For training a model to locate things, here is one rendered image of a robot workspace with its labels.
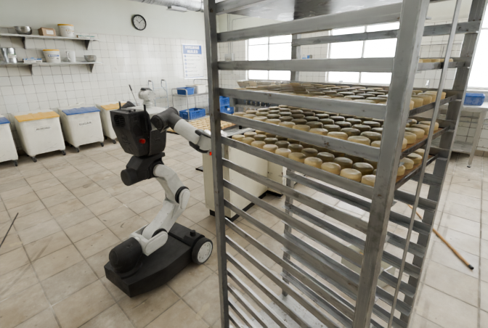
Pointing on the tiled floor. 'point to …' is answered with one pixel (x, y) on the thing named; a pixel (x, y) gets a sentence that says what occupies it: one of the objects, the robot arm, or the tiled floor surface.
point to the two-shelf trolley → (187, 102)
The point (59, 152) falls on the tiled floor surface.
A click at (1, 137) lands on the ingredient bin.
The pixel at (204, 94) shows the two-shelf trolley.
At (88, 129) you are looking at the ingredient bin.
